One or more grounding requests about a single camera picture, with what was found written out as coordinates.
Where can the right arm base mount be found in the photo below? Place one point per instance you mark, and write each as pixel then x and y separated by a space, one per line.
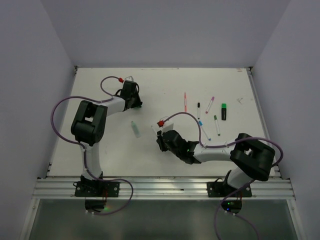
pixel 220 189

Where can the pink pen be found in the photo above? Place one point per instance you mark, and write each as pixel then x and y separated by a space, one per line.
pixel 185 102

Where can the blue capped white marker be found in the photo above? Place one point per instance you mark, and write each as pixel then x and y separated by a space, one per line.
pixel 204 130

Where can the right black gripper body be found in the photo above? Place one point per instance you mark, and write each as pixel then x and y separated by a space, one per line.
pixel 178 153

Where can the light green highlighter body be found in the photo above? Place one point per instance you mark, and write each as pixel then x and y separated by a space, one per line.
pixel 135 129

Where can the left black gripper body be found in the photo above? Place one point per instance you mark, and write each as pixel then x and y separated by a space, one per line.
pixel 136 101

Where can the black capped white marker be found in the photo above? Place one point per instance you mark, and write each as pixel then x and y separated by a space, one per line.
pixel 198 110

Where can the dark green capped marker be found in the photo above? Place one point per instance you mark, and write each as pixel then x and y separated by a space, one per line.
pixel 217 125

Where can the aluminium rail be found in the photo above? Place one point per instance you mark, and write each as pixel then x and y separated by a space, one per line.
pixel 169 188

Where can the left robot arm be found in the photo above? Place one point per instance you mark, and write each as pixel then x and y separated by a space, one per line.
pixel 88 126

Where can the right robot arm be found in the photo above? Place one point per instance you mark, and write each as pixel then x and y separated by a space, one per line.
pixel 253 158

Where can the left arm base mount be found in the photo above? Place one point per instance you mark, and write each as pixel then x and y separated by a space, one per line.
pixel 96 189

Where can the purple capped marker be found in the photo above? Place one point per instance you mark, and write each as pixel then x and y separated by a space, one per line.
pixel 209 105

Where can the black green highlighter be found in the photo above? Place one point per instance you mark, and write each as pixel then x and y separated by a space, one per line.
pixel 223 111

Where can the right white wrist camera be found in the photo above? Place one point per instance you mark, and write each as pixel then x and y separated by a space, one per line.
pixel 165 124

